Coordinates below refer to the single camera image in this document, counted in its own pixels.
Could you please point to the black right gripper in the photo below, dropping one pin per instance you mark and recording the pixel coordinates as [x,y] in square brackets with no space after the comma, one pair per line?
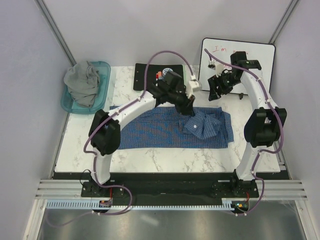
[213,81]

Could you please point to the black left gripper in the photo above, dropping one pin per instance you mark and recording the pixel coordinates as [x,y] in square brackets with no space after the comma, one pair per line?
[187,107]

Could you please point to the blue checkered long sleeve shirt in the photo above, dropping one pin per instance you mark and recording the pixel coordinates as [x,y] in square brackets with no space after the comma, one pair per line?
[164,127]

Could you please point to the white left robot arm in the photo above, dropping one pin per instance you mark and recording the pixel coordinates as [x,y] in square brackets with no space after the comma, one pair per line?
[105,130]

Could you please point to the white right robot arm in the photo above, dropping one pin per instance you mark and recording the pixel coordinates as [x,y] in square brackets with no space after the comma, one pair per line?
[263,131]

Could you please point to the blue lidded small jar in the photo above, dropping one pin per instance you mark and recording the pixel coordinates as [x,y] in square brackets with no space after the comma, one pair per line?
[166,70]

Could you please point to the black clipboard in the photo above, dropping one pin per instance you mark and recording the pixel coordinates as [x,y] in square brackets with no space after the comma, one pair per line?
[139,72]

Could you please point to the grey crumpled shirt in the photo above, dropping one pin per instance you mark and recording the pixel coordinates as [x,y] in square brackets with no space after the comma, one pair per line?
[82,81]

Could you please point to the teal plastic bin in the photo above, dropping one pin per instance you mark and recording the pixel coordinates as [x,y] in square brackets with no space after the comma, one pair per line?
[69,105]

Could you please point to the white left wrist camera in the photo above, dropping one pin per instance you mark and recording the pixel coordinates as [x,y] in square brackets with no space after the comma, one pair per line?
[192,86]

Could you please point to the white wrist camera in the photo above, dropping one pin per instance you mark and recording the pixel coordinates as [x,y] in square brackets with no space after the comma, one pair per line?
[192,86]
[216,66]

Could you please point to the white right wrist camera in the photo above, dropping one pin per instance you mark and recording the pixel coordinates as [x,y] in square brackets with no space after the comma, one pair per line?
[216,66]

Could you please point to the white whiteboard black frame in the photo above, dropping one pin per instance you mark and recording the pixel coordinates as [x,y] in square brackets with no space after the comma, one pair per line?
[223,49]

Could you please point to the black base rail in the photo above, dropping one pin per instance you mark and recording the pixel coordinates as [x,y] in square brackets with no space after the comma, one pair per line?
[172,188]

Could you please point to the white slotted cable duct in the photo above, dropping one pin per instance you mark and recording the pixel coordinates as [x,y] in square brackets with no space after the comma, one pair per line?
[101,205]

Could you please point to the aluminium extrusion frame rail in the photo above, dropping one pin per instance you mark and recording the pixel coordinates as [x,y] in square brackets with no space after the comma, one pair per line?
[274,190]

